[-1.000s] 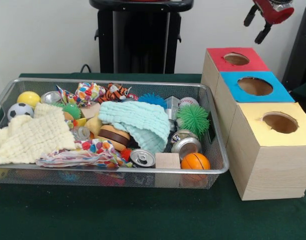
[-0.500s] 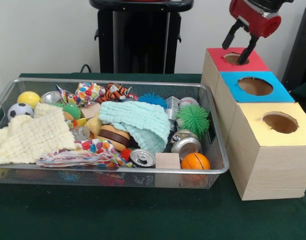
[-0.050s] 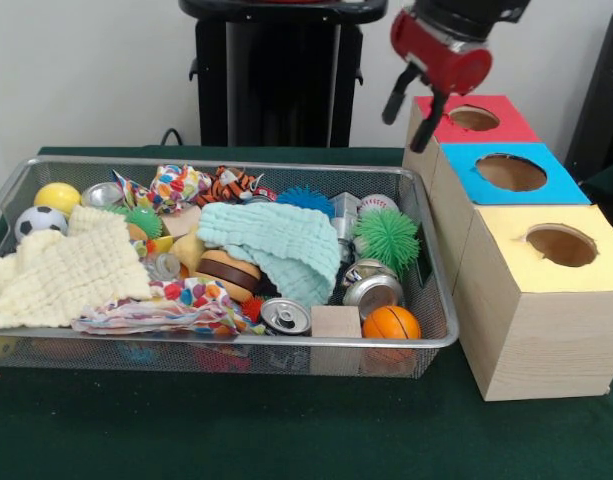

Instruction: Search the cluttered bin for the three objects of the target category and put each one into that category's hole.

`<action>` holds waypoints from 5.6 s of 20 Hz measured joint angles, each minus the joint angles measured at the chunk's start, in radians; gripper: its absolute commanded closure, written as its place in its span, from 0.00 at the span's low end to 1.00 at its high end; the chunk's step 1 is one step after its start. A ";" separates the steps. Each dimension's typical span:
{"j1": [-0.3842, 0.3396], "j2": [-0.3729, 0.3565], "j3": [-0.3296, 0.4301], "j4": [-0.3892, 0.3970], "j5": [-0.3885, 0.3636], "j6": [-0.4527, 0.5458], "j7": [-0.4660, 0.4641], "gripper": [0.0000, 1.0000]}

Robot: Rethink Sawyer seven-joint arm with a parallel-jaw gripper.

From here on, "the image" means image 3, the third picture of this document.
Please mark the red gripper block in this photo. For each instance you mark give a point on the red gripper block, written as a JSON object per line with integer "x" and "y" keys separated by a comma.
{"x": 436, "y": 55}

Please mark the mint waffle cloth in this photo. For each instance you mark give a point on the mint waffle cloth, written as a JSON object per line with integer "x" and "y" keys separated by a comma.
{"x": 266, "y": 235}

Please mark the polka-dot cloth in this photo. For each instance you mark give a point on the polka-dot cloth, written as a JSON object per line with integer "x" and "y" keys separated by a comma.
{"x": 196, "y": 300}

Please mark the cream waffle cloth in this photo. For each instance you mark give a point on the cream waffle cloth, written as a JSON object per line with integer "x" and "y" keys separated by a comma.
{"x": 61, "y": 270}

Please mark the silver mesh bin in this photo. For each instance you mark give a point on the silver mesh bin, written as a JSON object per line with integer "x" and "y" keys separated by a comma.
{"x": 436, "y": 300}

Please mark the wooden box with three holes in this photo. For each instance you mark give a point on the wooden box with three holes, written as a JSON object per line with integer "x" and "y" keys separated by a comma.
{"x": 546, "y": 340}

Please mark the white toy baseball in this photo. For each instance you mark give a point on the white toy baseball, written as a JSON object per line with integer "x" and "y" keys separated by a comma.
{"x": 378, "y": 203}

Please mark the large green spiky ball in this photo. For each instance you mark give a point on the large green spiky ball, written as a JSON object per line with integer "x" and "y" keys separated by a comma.
{"x": 386, "y": 235}

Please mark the blue spiky ball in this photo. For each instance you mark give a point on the blue spiky ball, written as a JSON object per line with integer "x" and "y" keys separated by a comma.
{"x": 306, "y": 200}

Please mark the dark green table cloth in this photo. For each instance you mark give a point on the dark green table cloth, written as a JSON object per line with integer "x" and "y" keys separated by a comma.
{"x": 608, "y": 185}
{"x": 286, "y": 430}

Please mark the orange toy basketball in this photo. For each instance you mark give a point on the orange toy basketball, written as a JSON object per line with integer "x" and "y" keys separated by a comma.
{"x": 391, "y": 322}

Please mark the toy hamburger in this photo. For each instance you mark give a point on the toy hamburger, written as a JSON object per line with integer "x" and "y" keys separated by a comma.
{"x": 228, "y": 275}

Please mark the yellow ball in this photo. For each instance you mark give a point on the yellow ball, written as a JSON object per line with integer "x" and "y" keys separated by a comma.
{"x": 56, "y": 197}

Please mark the small soccer ball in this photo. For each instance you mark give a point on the small soccer ball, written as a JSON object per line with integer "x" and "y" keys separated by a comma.
{"x": 38, "y": 222}

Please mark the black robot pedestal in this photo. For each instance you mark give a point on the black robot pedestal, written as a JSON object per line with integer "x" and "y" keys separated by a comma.
{"x": 266, "y": 75}

